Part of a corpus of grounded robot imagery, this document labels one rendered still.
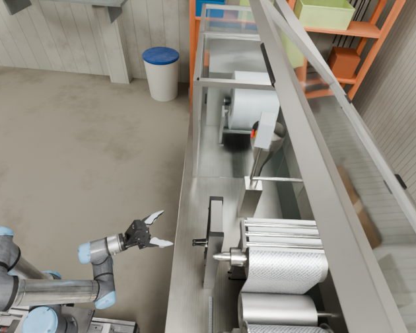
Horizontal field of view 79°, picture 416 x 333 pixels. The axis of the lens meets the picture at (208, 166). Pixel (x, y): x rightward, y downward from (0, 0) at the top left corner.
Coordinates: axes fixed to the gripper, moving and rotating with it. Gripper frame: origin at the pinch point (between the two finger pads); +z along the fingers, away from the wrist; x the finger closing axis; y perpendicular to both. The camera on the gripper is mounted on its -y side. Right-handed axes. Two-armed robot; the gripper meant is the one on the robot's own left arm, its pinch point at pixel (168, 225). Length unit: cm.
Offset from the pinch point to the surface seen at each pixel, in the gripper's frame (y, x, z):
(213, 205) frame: -21.0, 6.0, 15.3
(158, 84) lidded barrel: 131, -261, 52
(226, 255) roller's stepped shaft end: -14.3, 22.0, 14.9
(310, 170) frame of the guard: -80, 30, 10
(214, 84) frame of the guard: -28, -49, 36
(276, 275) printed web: -17.4, 33.8, 26.9
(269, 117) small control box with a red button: -47, -7, 36
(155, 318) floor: 122, 20, -20
